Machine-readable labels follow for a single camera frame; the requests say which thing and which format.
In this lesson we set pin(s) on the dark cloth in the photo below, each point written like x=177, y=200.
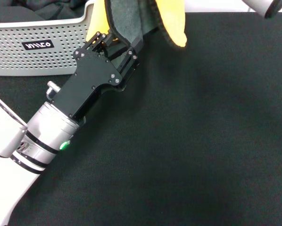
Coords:
x=37, y=11

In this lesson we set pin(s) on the yellow and grey towel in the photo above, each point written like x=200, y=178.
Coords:
x=129, y=18

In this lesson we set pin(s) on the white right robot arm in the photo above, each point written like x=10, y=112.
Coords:
x=261, y=5

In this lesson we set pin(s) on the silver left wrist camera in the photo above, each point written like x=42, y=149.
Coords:
x=4, y=127

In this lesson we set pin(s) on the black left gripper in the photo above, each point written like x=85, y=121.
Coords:
x=91, y=77

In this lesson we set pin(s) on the grey perforated storage box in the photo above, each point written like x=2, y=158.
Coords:
x=37, y=61

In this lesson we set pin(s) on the black tablecloth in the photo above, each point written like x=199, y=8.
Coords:
x=178, y=141

